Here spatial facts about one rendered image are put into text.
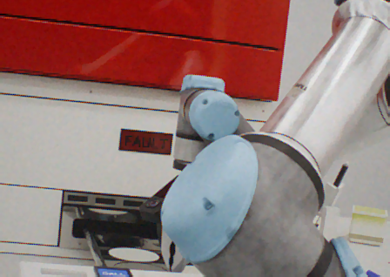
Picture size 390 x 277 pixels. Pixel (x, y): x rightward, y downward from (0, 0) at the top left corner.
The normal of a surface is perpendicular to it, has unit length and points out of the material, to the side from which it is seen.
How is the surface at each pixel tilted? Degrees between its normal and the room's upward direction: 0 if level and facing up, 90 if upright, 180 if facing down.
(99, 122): 90
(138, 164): 90
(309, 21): 90
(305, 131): 50
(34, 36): 90
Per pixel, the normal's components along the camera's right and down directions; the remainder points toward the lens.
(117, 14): 0.22, 0.13
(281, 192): 0.47, -0.42
